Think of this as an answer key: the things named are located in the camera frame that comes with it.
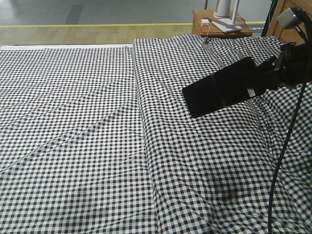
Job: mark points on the white cylindrical appliance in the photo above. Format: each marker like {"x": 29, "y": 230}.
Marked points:
{"x": 222, "y": 9}

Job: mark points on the checkered bed sheet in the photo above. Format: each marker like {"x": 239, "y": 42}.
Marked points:
{"x": 72, "y": 155}

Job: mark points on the checkered duvet cover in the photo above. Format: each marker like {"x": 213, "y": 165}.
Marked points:
{"x": 212, "y": 174}

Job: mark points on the wooden headboard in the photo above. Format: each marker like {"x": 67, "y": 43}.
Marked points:
{"x": 301, "y": 33}

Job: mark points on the black foldable smartphone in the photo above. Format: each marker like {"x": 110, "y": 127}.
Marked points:
{"x": 233, "y": 84}

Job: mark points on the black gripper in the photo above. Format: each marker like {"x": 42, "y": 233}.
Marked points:
{"x": 294, "y": 67}

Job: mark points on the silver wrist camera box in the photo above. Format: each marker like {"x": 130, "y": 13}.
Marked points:
{"x": 289, "y": 19}

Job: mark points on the white desk lamp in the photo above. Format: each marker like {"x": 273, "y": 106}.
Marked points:
{"x": 227, "y": 25}

